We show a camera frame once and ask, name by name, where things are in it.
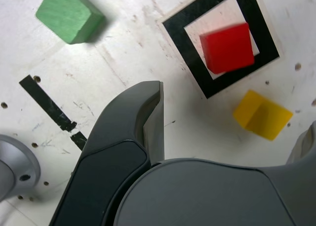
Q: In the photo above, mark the green cube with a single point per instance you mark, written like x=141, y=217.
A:
x=66, y=13

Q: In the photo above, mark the black tape strip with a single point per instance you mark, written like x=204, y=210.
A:
x=47, y=102

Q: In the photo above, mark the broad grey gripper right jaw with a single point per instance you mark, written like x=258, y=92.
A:
x=209, y=196

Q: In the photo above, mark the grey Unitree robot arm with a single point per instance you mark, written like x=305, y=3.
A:
x=14, y=166

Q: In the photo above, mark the narrow grey gripper left jaw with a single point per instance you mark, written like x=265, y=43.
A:
x=113, y=142

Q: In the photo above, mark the red cube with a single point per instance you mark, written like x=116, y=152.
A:
x=227, y=50

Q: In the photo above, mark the black tape square outline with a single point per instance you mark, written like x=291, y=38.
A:
x=180, y=35

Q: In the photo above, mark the yellow cube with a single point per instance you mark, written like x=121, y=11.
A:
x=261, y=117

